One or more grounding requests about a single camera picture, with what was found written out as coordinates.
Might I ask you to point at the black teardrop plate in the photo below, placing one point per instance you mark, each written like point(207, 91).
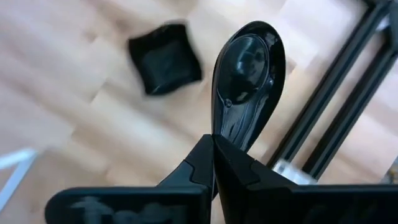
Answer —
point(245, 68)

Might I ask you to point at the grey metal corner bracket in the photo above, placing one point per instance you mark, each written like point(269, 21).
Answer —
point(290, 172)

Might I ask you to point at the black aluminium table frame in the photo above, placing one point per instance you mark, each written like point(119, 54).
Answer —
point(326, 90)

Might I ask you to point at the black box piece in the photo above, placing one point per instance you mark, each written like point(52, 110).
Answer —
point(164, 59)

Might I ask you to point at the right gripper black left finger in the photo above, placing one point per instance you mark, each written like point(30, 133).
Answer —
point(124, 208)

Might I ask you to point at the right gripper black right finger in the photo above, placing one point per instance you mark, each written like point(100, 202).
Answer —
point(280, 205)

